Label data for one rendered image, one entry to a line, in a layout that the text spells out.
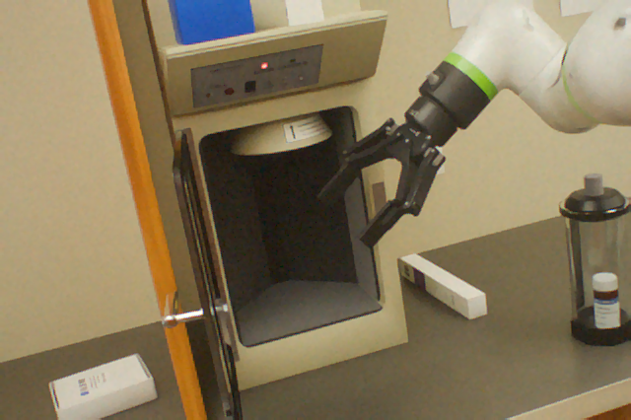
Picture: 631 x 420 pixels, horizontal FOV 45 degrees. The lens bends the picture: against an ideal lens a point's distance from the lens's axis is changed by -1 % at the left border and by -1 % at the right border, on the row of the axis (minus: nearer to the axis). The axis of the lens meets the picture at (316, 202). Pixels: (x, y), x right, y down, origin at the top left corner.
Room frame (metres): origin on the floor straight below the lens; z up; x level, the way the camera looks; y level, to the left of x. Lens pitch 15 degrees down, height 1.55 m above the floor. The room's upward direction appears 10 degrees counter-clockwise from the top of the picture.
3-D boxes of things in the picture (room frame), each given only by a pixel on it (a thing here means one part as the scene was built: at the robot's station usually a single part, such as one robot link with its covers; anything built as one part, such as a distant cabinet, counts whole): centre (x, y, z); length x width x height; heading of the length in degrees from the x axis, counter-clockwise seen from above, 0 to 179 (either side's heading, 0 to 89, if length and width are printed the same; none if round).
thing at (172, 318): (0.91, 0.19, 1.20); 0.10 x 0.05 x 0.03; 6
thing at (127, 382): (1.20, 0.42, 0.96); 0.16 x 0.12 x 0.04; 112
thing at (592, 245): (1.14, -0.43, 1.06); 0.11 x 0.11 x 0.21
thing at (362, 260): (1.31, 0.07, 1.19); 0.26 x 0.24 x 0.35; 104
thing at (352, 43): (1.13, 0.02, 1.46); 0.32 x 0.11 x 0.10; 104
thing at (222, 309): (0.88, 0.14, 1.18); 0.02 x 0.02 x 0.06; 6
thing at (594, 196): (1.14, -0.43, 1.18); 0.09 x 0.09 x 0.07
